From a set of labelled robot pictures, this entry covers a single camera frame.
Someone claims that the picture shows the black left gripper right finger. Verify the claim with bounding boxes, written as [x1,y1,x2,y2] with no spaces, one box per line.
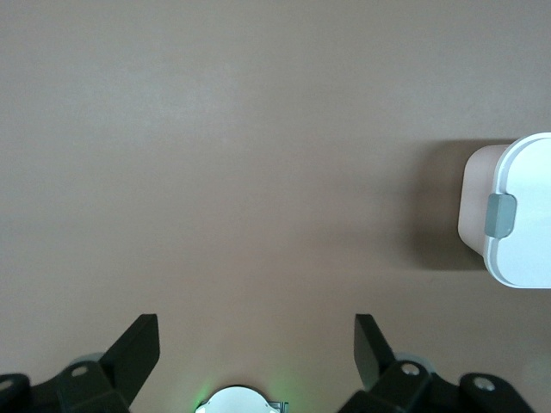
[339,313,434,413]

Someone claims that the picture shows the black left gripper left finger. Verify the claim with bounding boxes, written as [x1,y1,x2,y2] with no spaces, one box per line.
[55,313,161,413]

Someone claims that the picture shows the white box lid grey latches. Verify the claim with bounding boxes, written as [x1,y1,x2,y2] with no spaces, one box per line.
[485,132,551,289]

